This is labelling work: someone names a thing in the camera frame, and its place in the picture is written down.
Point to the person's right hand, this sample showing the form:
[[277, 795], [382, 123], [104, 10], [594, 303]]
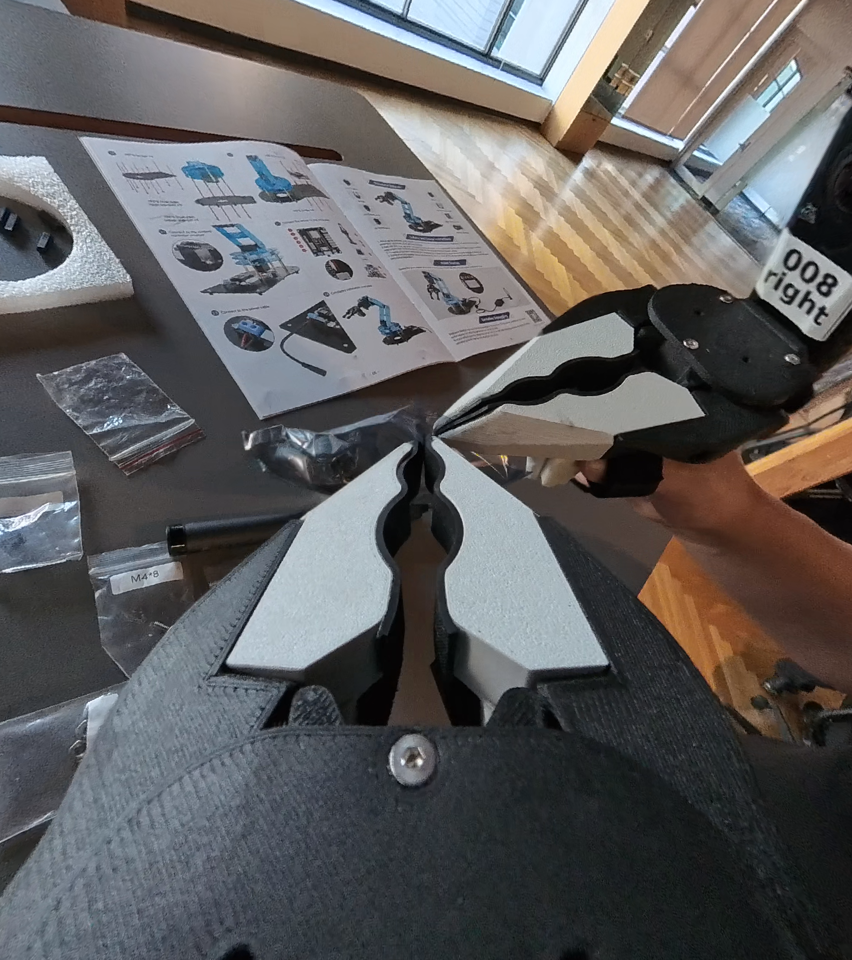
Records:
[[703, 495]]

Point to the scattered small clear zip bags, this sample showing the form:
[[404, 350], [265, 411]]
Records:
[[111, 413]]

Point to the person's right forearm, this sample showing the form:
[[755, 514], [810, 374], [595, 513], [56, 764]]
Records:
[[831, 600]]

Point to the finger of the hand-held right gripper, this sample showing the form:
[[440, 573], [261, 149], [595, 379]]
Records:
[[621, 408], [576, 353]]

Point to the dark parts bag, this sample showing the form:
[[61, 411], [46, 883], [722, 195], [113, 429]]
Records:
[[321, 450]]

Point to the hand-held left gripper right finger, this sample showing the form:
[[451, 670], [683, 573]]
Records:
[[523, 585]]

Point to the printed instruction manual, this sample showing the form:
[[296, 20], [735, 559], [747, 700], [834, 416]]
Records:
[[291, 255]]

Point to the black screwdriver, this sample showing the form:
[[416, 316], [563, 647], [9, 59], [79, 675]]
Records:
[[231, 531]]

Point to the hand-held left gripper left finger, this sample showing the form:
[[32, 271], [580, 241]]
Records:
[[321, 585]]

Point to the white foam tray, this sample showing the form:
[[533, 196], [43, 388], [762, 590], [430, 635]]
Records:
[[81, 278]]

